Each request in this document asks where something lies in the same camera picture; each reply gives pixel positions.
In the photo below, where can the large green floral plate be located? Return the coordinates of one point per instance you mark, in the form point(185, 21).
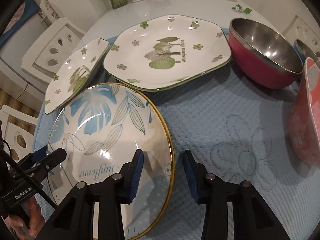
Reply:
point(167, 51)

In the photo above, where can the white chair right side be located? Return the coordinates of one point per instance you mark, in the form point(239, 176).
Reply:
point(298, 29)

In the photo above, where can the white chair lower left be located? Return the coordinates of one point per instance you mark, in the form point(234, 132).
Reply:
point(19, 140)

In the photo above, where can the light blue quilted mat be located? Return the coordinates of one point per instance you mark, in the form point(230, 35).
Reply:
point(238, 131)

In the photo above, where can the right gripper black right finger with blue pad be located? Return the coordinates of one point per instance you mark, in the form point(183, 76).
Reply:
point(252, 216)

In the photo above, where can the round blue leaf plate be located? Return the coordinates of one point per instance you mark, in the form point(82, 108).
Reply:
point(100, 130)

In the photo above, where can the small green floral plate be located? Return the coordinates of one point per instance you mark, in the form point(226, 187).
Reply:
point(74, 73)

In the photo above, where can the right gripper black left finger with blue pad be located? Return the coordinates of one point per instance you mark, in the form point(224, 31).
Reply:
point(73, 218)

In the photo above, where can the pink ceramic bowl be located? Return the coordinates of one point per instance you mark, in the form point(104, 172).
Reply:
point(304, 117)

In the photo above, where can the white fridge blue cover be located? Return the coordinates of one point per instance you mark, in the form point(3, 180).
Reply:
point(23, 30)

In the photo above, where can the green candy wrapper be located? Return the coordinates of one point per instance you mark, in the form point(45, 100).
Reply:
point(240, 8)

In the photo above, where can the red steel bowl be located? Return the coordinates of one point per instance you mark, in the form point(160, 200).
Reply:
point(263, 54)

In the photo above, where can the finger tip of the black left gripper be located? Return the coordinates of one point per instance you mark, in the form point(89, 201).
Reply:
point(44, 164)

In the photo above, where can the blue steel bowl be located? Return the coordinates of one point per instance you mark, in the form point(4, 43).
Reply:
point(304, 52)

